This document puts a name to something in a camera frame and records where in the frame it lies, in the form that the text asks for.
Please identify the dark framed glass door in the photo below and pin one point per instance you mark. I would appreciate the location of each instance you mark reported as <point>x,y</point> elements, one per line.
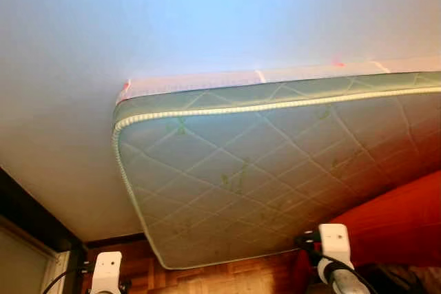
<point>27,204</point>

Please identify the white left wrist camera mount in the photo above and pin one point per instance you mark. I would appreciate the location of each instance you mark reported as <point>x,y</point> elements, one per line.
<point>107,270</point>

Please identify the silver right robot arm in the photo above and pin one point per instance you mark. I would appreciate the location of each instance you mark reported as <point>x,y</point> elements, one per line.
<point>341,280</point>

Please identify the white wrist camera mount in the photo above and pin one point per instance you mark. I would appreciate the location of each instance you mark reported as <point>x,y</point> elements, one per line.
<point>336,242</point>
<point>107,270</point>

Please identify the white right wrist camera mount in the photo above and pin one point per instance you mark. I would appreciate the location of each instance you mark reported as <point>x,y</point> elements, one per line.
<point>336,242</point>

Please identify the dark wooden baseboard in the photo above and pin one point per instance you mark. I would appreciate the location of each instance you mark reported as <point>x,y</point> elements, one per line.
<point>114,241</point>

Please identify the quilted white green mattress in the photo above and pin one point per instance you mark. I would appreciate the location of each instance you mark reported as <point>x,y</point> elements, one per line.
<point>241,170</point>

